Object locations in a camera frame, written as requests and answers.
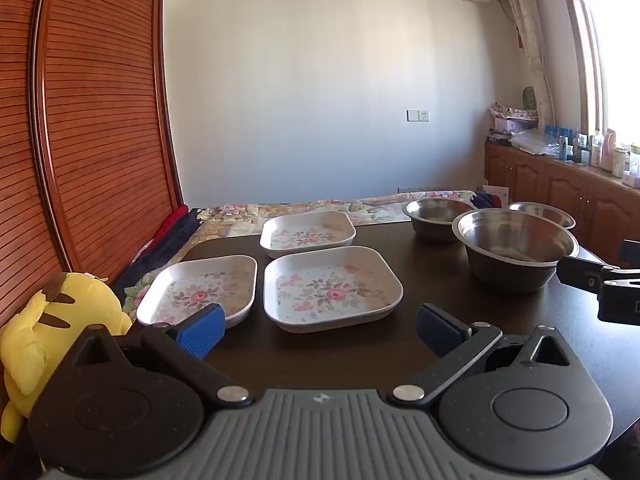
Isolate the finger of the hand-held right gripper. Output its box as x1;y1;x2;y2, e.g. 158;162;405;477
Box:
619;239;640;270
556;256;640;298

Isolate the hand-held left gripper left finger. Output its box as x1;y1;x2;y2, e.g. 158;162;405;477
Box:
62;303;255;408

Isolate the medium steel bowl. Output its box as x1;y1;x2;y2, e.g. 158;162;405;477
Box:
402;198;476;243

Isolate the red and navy cloth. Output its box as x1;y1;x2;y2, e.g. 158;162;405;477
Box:
112;205;201;306

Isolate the large steel bowl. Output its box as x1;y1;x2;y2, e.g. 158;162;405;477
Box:
452;208;580;293

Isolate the wooden cabinet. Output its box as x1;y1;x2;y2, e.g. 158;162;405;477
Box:
484;140;640;267

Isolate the patterned cream curtain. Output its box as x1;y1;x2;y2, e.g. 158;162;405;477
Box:
495;0;553;128

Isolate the wooden framed window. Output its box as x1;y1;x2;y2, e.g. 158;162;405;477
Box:
555;0;640;148

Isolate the yellow plush toy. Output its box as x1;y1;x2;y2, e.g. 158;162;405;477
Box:
0;271;133;443

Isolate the clear plastic bag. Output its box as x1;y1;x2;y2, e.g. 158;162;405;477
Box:
510;127;563;156

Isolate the pink box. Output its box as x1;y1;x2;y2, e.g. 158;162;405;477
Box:
495;117;538;134

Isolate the floral cloth bundle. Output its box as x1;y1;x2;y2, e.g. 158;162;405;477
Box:
489;102;538;121

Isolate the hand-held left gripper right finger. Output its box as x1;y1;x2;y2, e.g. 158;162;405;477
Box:
390;303;572;408

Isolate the wooden louvred wardrobe door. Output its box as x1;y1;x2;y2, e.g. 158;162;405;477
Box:
28;0;185;281
0;0;68;331

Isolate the small steel bowl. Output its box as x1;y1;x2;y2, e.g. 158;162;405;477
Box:
508;201;576;231

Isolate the square floral plate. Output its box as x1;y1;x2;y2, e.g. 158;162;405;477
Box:
136;255;258;328
260;211;357;260
263;246;404;333

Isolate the white paper bag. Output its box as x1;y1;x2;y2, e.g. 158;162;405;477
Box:
482;185;511;207

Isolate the row of toiletry bottles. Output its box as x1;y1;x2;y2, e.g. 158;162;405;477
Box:
545;125;640;181

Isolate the floral bed blanket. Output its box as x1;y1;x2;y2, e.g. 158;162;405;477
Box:
122;190;478;321

